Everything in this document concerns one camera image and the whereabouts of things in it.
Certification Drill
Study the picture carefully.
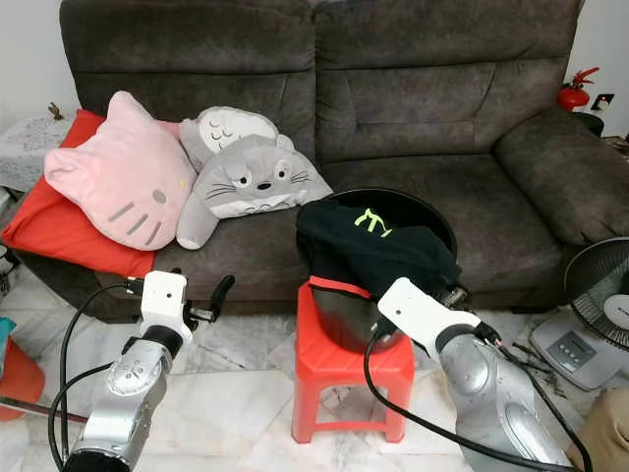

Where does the black shirt with green logo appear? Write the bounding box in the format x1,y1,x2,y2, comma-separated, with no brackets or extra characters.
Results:
295,194,465,301

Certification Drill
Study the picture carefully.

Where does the grey totoro plush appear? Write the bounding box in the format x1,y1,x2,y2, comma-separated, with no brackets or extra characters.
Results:
177,133,335,250

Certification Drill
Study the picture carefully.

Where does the red plastic stool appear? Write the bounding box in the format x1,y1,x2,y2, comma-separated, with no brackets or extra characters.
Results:
292,278,416,443

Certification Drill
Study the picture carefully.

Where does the pink cat face pillow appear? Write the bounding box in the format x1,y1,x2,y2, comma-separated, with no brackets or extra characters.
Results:
44,90,200,250

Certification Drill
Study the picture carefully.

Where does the red cushion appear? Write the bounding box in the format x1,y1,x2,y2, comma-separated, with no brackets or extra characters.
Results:
1,108,188,279

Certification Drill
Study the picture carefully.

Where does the light grey totoro pillow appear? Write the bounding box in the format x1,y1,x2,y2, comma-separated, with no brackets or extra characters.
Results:
179,106,281,173

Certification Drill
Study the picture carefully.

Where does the red bin with green bag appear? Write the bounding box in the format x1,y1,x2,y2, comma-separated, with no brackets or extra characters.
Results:
0,315,45,424

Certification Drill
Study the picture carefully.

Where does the side table with lace cloth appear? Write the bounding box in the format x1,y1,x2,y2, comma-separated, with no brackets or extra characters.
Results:
0,111,75,193

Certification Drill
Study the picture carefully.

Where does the dark grey sofa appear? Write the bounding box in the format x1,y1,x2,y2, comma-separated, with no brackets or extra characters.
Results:
10,0,629,316

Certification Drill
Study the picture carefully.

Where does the black floor fan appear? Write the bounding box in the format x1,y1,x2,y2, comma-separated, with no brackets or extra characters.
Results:
529,236,629,392

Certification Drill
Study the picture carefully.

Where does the red fire extinguisher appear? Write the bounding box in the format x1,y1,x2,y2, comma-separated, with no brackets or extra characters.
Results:
557,66,600,112

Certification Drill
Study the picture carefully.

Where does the beige cloth bag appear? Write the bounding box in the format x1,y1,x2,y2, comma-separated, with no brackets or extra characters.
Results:
575,413,629,472

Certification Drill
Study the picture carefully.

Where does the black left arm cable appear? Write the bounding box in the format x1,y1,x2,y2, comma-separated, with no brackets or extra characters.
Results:
49,275,148,468

